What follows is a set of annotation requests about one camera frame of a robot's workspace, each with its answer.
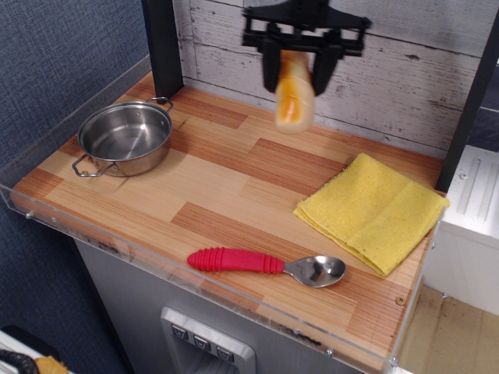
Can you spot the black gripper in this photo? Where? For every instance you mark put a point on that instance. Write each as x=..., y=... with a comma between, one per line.
x=309, y=26

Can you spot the toy bread loaf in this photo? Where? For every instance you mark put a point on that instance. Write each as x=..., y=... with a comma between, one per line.
x=295, y=96

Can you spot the yellow folded cloth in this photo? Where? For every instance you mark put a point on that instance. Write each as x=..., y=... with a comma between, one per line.
x=373, y=212

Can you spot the small steel pot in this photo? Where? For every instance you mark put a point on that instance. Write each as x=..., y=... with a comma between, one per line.
x=125, y=139

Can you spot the white shelf unit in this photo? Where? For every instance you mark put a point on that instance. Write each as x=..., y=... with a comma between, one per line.
x=462, y=261

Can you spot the grey toy fridge cabinet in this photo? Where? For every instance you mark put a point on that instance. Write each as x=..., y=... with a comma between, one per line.
x=168, y=324

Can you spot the clear acrylic table guard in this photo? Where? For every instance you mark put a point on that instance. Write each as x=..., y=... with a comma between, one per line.
x=43, y=101

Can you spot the orange yellow object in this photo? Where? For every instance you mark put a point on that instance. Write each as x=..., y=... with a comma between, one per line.
x=49, y=365

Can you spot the black left frame post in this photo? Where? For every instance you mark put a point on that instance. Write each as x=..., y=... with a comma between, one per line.
x=163, y=44

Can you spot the black frame post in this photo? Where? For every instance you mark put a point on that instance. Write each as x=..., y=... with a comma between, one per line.
x=472, y=105
x=163, y=44

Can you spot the black right frame post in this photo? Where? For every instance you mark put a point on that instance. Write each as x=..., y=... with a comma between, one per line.
x=472, y=105

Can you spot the red handled metal spoon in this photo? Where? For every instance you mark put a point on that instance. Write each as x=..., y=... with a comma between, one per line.
x=314, y=271

